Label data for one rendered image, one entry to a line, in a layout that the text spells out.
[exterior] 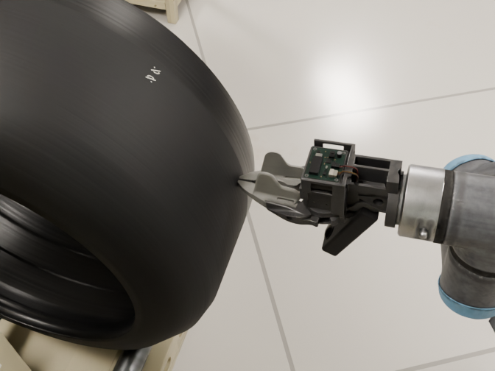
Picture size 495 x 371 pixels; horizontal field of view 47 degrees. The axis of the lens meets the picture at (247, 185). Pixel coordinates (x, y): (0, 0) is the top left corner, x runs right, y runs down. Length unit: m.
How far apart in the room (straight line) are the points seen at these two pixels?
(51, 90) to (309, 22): 2.67
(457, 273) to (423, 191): 0.14
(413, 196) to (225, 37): 2.49
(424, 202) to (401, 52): 2.44
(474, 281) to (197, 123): 0.39
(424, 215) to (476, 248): 0.07
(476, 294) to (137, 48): 0.51
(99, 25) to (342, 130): 2.00
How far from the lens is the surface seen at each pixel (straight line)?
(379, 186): 0.69
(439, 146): 2.64
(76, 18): 0.69
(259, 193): 0.74
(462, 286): 0.78
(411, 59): 3.06
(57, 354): 1.17
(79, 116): 0.61
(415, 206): 0.68
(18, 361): 0.79
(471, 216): 0.68
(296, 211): 0.72
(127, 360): 1.00
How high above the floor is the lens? 1.83
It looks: 51 degrees down
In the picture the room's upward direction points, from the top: straight up
